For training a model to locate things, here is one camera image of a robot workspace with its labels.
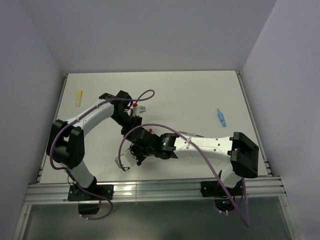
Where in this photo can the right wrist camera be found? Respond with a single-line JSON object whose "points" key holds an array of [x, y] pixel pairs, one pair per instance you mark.
{"points": [[126, 161]]}

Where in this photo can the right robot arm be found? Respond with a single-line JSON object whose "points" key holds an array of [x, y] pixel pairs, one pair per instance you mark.
{"points": [[238, 151]]}

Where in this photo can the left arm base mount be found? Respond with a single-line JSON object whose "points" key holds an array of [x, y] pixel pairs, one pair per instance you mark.
{"points": [[89, 201]]}

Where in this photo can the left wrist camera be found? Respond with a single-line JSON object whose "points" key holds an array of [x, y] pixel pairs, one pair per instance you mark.
{"points": [[136, 109]]}

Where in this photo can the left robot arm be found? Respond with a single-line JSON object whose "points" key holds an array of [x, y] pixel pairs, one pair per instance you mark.
{"points": [[66, 144]]}

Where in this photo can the purple ballpoint pen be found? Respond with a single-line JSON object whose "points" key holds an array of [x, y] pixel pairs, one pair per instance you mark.
{"points": [[189, 134]]}

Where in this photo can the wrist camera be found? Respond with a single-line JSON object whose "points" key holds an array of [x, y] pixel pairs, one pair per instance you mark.
{"points": [[136, 109], [126, 161]]}

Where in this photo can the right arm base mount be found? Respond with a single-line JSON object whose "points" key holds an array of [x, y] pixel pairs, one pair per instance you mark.
{"points": [[212, 189]]}

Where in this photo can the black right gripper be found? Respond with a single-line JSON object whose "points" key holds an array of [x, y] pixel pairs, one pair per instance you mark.
{"points": [[133, 150]]}

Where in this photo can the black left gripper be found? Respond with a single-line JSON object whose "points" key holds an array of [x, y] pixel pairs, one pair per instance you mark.
{"points": [[137, 122]]}

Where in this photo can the aluminium rail frame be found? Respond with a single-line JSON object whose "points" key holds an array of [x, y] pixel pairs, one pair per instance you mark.
{"points": [[162, 202]]}

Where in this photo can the yellow marker pen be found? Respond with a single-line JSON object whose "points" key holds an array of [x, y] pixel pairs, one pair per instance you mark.
{"points": [[78, 98]]}

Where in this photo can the blue highlighter pen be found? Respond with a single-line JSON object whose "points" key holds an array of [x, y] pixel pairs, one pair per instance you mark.
{"points": [[221, 118]]}

